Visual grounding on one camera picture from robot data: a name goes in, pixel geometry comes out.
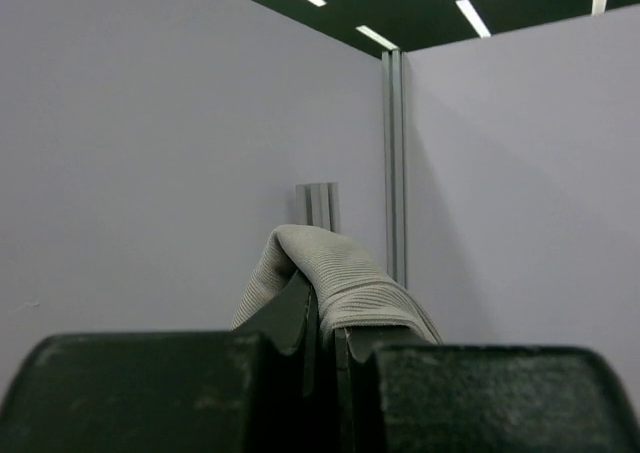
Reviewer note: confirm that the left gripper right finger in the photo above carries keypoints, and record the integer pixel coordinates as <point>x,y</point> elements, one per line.
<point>400,393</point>

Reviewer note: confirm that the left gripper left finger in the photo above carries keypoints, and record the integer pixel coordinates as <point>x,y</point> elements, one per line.
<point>243,390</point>

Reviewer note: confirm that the grey trousers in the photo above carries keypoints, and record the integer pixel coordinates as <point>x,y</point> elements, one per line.
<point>352,289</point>

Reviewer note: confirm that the short aluminium profile stub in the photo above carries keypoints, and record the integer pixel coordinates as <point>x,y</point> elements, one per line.
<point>316,204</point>

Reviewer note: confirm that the left frame post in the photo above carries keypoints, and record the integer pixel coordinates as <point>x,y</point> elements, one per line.
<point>395,164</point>

